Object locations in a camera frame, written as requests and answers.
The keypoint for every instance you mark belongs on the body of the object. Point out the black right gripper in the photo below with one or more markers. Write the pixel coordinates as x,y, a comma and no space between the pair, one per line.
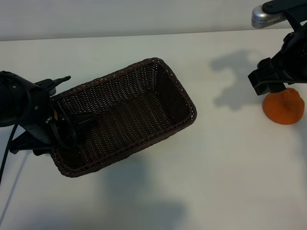
292,60

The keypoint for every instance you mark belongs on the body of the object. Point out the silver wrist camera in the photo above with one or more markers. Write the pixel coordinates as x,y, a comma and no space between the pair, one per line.
52,90
261,16

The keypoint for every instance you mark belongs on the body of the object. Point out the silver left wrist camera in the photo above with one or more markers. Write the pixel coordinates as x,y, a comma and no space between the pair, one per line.
52,90

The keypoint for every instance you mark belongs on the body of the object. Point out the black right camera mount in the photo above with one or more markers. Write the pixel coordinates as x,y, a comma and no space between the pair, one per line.
273,6

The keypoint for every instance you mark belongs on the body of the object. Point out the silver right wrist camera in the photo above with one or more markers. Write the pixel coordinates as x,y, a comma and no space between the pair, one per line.
261,16

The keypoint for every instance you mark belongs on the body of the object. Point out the dark brown wicker basket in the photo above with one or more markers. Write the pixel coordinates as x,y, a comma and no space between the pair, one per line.
134,107

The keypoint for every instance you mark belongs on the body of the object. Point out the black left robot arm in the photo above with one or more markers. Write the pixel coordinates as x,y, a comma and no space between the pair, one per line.
9,100

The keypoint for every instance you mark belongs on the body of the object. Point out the orange fruit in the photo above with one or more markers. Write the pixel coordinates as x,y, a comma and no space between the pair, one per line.
283,110

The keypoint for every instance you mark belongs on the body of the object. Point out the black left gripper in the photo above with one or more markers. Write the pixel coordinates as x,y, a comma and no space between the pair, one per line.
38,115

